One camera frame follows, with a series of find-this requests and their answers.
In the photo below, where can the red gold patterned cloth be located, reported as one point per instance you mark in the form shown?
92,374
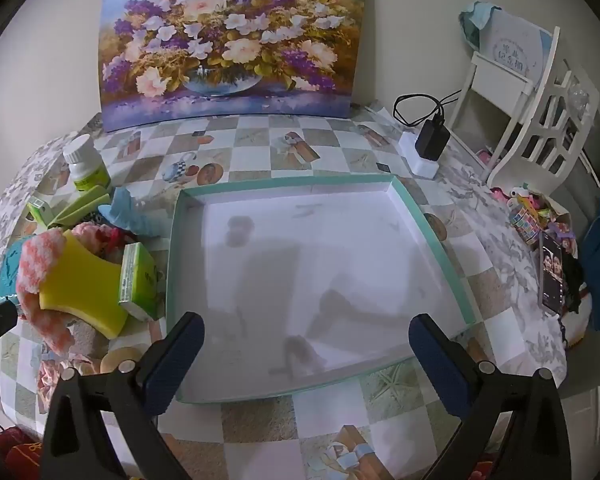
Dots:
20,460

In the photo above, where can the lime green cloth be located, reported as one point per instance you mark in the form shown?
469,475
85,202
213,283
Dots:
77,210

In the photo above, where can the green tissue packet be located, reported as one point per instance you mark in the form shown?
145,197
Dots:
140,280

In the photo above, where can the flower painting canvas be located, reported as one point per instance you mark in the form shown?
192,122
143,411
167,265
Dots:
230,45

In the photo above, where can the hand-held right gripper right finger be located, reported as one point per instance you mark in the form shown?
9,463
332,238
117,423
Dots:
442,365

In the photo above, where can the blue face mask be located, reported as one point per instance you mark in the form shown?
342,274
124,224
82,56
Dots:
130,215

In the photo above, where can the black charger adapter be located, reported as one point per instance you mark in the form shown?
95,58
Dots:
432,140

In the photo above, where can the yellow sponge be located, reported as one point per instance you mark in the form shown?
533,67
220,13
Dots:
80,290

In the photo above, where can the pink white chenille cloth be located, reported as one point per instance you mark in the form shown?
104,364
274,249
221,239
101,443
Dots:
37,260

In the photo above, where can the small green white packet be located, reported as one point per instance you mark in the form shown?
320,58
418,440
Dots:
39,211

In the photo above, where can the grey leaf print cloth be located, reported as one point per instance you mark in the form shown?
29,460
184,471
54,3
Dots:
15,180

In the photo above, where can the colourful puzzle cube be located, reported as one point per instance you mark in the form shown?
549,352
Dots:
527,222

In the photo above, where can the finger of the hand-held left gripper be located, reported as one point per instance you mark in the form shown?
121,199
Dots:
0,317

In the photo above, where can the white power strip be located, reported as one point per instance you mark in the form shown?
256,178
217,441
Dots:
425,167

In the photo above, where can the teal cloth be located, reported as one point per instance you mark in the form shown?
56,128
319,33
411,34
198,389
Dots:
480,15
7,270

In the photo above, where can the leopard print scrunchie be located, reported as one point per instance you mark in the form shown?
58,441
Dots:
98,217

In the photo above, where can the white chair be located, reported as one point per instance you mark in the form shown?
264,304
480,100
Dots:
500,67

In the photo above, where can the pile of small colourful toys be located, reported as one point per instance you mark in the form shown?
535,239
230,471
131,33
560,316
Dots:
555,215

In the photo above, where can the white pill bottle green label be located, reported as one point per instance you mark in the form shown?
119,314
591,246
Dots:
87,170

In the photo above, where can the red white cloth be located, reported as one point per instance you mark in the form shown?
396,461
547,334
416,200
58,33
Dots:
87,235

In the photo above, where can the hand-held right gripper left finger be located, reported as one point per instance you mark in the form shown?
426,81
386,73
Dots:
172,360

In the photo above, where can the white tray teal rim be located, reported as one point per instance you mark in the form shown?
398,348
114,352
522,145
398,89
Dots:
305,285

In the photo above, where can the beige round puff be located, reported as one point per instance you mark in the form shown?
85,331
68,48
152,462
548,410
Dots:
119,357

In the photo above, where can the black lace cloth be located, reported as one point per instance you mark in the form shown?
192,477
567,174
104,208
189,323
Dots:
575,280

